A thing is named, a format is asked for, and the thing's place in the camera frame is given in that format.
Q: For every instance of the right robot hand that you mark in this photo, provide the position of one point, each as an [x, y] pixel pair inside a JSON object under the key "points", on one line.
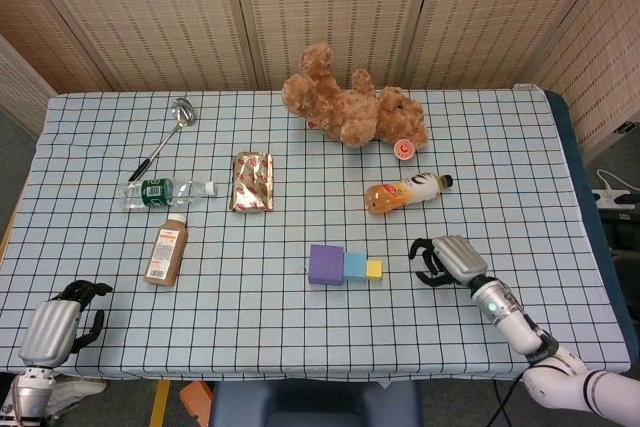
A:
{"points": [[457, 257]]}

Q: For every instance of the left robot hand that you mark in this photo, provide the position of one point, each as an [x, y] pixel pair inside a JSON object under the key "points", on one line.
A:
{"points": [[50, 329]]}

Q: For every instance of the yellow foam cube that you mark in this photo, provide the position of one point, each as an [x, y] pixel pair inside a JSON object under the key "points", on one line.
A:
{"points": [[374, 271]]}

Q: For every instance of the light blue foam cube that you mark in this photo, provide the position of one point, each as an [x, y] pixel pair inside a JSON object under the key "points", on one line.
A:
{"points": [[355, 267]]}

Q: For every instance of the purple foam cube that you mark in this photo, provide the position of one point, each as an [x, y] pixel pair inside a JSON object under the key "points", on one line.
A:
{"points": [[325, 267]]}

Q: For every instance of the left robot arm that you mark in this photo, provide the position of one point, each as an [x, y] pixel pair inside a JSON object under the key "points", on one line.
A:
{"points": [[32, 392]]}

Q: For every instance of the orange juice bottle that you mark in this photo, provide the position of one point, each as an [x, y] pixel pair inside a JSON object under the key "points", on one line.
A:
{"points": [[400, 194]]}

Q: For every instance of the brown liquid bottle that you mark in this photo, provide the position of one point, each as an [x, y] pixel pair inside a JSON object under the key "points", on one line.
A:
{"points": [[165, 252]]}

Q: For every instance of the orange object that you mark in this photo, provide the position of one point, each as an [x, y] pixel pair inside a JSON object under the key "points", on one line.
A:
{"points": [[195, 397]]}

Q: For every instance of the white power strip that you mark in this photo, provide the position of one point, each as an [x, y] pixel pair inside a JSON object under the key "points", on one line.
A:
{"points": [[607, 195]]}

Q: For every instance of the black box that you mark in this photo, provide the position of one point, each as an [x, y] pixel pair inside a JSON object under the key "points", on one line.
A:
{"points": [[620, 227]]}

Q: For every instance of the clear water bottle green label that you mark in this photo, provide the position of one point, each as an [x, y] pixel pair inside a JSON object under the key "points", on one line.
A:
{"points": [[157, 193]]}

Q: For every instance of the brown teddy bear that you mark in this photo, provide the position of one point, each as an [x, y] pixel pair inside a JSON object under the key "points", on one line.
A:
{"points": [[350, 112]]}

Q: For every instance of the light blue checkered tablecloth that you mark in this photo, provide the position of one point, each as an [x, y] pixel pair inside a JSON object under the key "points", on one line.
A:
{"points": [[250, 327]]}

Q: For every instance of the dark blue chair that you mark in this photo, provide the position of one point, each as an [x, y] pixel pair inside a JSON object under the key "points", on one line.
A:
{"points": [[310, 404]]}

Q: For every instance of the gold foil snack packet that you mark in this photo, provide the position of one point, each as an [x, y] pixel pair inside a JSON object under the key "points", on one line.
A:
{"points": [[252, 182]]}

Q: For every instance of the woven folding screen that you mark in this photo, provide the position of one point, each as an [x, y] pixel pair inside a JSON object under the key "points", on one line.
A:
{"points": [[175, 12]]}

